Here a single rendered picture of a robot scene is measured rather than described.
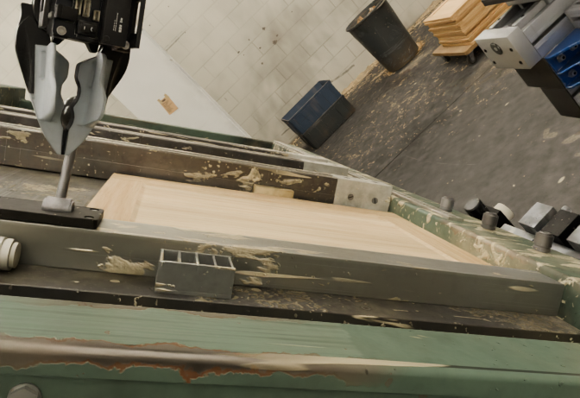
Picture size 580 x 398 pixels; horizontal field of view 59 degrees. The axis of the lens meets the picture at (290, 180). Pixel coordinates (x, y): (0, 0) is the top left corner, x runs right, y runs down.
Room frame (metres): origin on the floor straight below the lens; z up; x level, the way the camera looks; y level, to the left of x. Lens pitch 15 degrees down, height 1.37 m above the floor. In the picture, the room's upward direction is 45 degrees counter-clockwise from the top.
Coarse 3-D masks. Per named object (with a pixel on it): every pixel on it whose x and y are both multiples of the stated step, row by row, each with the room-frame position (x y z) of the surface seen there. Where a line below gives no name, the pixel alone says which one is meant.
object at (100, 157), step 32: (0, 128) 0.99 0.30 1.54; (32, 128) 1.03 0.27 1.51; (0, 160) 0.98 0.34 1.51; (32, 160) 0.99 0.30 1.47; (96, 160) 0.99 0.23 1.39; (128, 160) 0.99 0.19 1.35; (160, 160) 0.99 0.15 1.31; (192, 160) 0.99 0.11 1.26; (224, 160) 1.00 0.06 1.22; (320, 192) 1.00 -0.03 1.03; (352, 192) 1.00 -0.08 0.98; (384, 192) 1.00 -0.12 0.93
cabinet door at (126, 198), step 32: (128, 192) 0.81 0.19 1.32; (160, 192) 0.86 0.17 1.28; (192, 192) 0.91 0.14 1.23; (224, 192) 0.94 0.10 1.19; (160, 224) 0.64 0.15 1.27; (192, 224) 0.66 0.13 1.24; (224, 224) 0.68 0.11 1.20; (256, 224) 0.71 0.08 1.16; (288, 224) 0.74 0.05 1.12; (320, 224) 0.77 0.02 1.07; (352, 224) 0.81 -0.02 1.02; (384, 224) 0.85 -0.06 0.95; (448, 256) 0.66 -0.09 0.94
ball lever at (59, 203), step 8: (64, 112) 0.55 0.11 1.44; (64, 120) 0.55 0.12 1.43; (72, 152) 0.54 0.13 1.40; (64, 160) 0.54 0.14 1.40; (72, 160) 0.54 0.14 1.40; (64, 168) 0.53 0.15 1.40; (64, 176) 0.52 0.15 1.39; (64, 184) 0.52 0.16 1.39; (56, 192) 0.52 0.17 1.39; (64, 192) 0.52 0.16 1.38; (48, 200) 0.50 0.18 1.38; (56, 200) 0.51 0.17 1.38; (64, 200) 0.51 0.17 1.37; (48, 208) 0.50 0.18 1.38; (56, 208) 0.50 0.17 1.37; (64, 208) 0.50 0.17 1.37; (72, 208) 0.51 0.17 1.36
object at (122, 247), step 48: (48, 240) 0.49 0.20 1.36; (96, 240) 0.49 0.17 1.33; (144, 240) 0.49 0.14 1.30; (192, 240) 0.49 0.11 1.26; (240, 240) 0.52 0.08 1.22; (288, 288) 0.49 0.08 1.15; (336, 288) 0.49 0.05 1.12; (384, 288) 0.49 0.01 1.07; (432, 288) 0.50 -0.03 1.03; (480, 288) 0.50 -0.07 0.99; (528, 288) 0.50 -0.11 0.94
